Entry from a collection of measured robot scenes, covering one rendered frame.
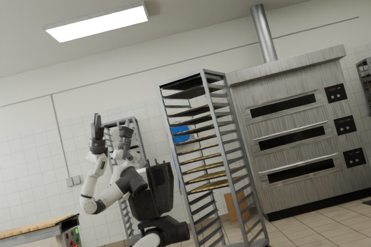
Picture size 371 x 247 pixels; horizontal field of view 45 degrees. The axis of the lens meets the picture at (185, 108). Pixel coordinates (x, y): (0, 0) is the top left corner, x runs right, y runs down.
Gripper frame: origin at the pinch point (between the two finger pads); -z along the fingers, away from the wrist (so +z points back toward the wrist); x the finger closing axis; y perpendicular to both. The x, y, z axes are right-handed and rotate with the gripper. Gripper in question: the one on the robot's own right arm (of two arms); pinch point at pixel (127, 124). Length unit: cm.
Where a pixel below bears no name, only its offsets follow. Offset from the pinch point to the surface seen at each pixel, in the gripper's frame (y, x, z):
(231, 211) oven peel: 136, -359, 9
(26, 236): 32, 41, 82
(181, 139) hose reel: 196, -300, -90
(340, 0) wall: -13, -406, -329
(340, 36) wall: -7, -419, -273
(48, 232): 19, 34, 79
